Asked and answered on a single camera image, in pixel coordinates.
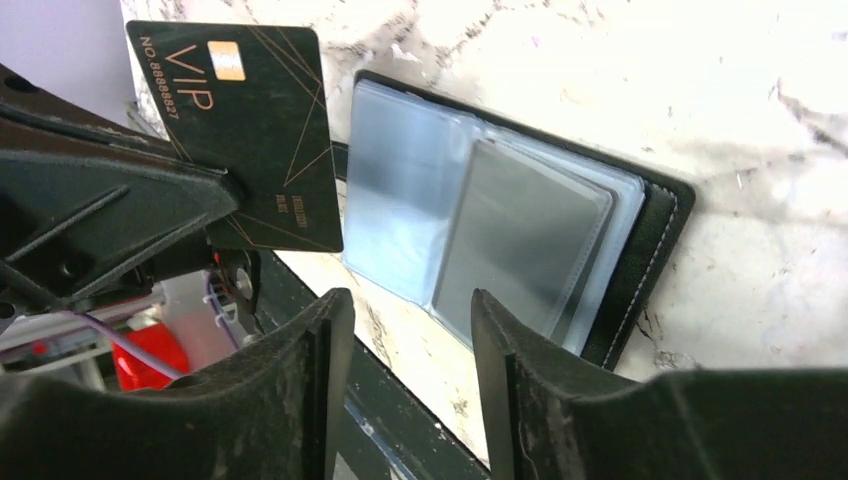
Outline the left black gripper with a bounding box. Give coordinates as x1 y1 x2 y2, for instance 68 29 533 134
1 68 241 318

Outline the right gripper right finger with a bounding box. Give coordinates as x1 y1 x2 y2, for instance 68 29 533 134
470 290 847 479

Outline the black VIP credit card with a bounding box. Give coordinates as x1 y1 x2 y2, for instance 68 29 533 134
126 20 343 253

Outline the black leather card holder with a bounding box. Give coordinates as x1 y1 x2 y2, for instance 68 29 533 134
339 70 696 370

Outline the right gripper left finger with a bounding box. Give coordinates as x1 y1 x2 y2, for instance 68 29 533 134
1 288 355 479

